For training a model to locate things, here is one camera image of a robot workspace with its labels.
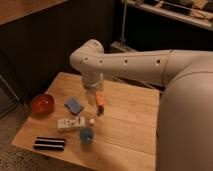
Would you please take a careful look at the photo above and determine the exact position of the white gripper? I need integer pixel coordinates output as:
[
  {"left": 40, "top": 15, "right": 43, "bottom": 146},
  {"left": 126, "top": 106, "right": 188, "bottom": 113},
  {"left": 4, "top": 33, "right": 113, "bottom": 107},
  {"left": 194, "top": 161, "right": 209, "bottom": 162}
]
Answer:
[{"left": 82, "top": 75, "right": 103, "bottom": 104}]

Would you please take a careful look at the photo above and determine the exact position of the orange carrot toy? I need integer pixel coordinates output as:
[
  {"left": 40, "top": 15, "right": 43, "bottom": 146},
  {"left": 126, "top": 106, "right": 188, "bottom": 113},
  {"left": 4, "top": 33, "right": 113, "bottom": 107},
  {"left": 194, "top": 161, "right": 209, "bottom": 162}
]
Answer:
[{"left": 95, "top": 92, "right": 104, "bottom": 116}]

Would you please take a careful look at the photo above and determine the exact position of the white bottle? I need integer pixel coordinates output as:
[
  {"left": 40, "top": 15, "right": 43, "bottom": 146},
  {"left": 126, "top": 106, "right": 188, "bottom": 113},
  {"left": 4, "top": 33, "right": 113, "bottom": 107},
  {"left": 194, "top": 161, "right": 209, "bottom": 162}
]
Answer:
[{"left": 57, "top": 117, "right": 95, "bottom": 131}]

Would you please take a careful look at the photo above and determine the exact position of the black white striped box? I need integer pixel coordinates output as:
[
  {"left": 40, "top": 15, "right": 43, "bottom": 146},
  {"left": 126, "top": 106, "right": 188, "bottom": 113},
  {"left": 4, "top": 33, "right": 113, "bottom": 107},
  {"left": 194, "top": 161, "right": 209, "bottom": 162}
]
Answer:
[{"left": 33, "top": 137, "right": 66, "bottom": 151}]

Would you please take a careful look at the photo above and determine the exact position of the wooden table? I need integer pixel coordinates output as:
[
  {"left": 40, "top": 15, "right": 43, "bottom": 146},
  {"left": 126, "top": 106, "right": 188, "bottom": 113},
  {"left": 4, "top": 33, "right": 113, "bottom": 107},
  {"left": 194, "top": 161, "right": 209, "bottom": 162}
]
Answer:
[{"left": 12, "top": 72, "right": 159, "bottom": 171}]

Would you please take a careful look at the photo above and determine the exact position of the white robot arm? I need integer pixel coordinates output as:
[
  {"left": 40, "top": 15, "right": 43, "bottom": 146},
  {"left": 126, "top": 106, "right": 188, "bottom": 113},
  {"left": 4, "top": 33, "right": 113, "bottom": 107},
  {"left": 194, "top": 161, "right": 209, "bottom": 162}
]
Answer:
[{"left": 70, "top": 39, "right": 213, "bottom": 171}]

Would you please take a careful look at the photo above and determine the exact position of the red bowl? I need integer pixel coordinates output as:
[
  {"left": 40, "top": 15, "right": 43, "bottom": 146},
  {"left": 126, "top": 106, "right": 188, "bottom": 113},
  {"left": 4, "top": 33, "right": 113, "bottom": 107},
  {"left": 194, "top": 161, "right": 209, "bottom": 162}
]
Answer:
[{"left": 30, "top": 94, "right": 54, "bottom": 115}]

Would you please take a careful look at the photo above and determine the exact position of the blue cup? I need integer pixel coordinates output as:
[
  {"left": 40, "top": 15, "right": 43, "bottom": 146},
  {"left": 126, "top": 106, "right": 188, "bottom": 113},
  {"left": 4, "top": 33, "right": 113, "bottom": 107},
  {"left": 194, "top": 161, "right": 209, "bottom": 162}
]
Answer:
[{"left": 79, "top": 127, "right": 94, "bottom": 144}]

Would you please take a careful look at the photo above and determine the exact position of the blue sponge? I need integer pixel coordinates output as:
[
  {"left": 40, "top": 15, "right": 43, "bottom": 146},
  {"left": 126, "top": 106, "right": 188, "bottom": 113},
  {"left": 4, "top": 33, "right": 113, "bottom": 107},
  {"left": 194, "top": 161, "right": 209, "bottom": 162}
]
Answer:
[{"left": 65, "top": 97, "right": 83, "bottom": 115}]

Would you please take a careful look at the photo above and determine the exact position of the metal shelf rack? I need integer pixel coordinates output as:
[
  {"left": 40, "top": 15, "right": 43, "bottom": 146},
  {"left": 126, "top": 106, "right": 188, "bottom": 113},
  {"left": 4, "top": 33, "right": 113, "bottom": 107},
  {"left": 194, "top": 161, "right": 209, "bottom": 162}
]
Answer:
[{"left": 110, "top": 0, "right": 213, "bottom": 52}]

